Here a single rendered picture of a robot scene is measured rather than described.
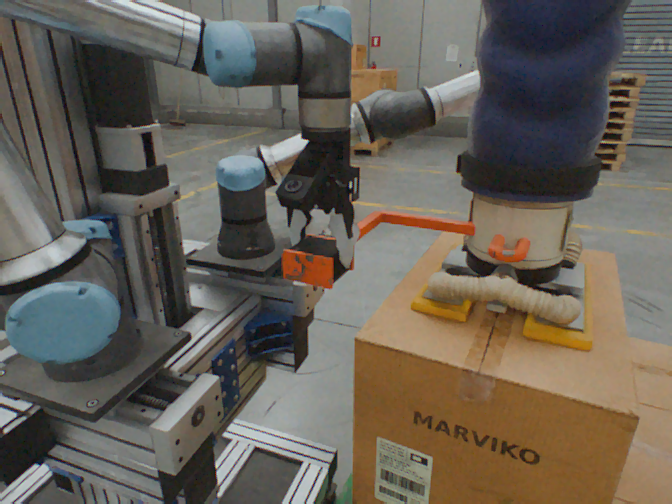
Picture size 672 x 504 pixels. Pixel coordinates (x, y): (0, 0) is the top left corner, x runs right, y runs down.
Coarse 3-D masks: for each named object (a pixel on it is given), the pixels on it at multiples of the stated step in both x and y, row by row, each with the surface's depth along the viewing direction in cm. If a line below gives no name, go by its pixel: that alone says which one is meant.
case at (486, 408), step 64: (384, 320) 79; (448, 320) 79; (512, 320) 79; (384, 384) 75; (448, 384) 69; (512, 384) 64; (576, 384) 63; (384, 448) 80; (448, 448) 73; (512, 448) 68; (576, 448) 63
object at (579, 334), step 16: (544, 288) 85; (560, 288) 79; (528, 320) 75; (544, 320) 74; (576, 320) 74; (592, 320) 76; (528, 336) 74; (544, 336) 72; (560, 336) 71; (576, 336) 71; (592, 336) 71
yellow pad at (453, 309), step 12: (468, 276) 90; (480, 276) 91; (420, 300) 82; (432, 300) 82; (444, 300) 81; (456, 300) 81; (432, 312) 80; (444, 312) 79; (456, 312) 78; (468, 312) 79
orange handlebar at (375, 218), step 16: (368, 224) 85; (400, 224) 90; (416, 224) 88; (432, 224) 87; (448, 224) 85; (464, 224) 84; (496, 240) 76; (528, 240) 77; (496, 256) 73; (512, 256) 72
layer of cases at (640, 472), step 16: (640, 352) 160; (656, 352) 160; (640, 368) 152; (656, 368) 152; (640, 384) 144; (656, 384) 144; (640, 400) 137; (656, 400) 137; (640, 416) 131; (656, 416) 131; (640, 432) 126; (656, 432) 126; (640, 448) 120; (656, 448) 120; (640, 464) 116; (656, 464) 116; (624, 480) 111; (640, 480) 111; (656, 480) 111; (624, 496) 107; (640, 496) 107; (656, 496) 107
